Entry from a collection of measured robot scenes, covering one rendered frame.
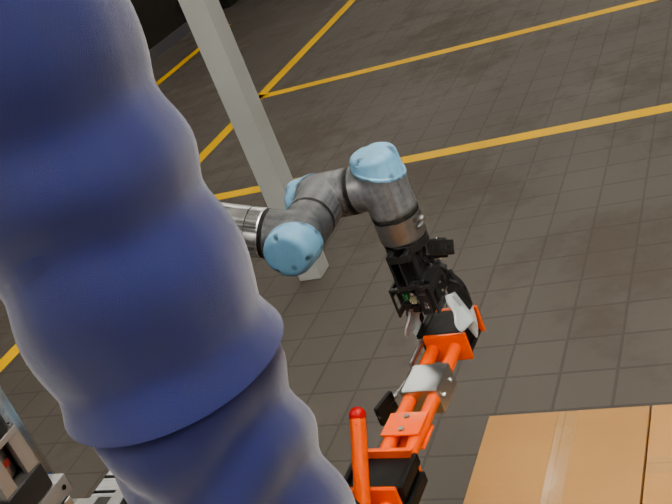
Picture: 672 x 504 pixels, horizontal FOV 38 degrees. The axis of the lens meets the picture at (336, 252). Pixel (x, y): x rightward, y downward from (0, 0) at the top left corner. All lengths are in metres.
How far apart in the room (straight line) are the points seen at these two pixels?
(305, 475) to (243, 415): 0.12
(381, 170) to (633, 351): 2.22
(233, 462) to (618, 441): 1.50
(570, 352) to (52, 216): 2.94
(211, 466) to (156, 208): 0.26
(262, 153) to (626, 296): 1.74
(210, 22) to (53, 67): 3.54
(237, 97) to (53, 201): 3.61
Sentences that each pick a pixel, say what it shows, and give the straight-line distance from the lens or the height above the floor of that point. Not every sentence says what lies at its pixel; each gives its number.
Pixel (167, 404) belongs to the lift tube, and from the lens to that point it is 0.89.
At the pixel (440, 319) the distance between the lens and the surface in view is 1.63.
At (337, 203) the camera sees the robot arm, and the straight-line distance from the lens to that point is 1.46.
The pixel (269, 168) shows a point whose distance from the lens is 4.50.
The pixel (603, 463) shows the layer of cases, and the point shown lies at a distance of 2.30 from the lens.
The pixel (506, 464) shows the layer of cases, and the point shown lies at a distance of 2.37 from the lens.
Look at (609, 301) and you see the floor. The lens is 3.83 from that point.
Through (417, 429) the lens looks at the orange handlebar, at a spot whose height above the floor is 1.22.
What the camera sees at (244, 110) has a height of 0.91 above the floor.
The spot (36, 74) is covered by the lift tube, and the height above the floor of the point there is 1.93.
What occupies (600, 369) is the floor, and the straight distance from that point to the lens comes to 3.49.
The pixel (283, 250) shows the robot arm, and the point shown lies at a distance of 1.36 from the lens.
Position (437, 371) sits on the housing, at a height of 1.22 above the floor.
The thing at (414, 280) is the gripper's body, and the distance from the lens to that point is 1.51.
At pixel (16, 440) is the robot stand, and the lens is 1.59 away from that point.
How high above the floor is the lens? 2.05
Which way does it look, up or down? 25 degrees down
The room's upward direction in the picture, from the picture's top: 22 degrees counter-clockwise
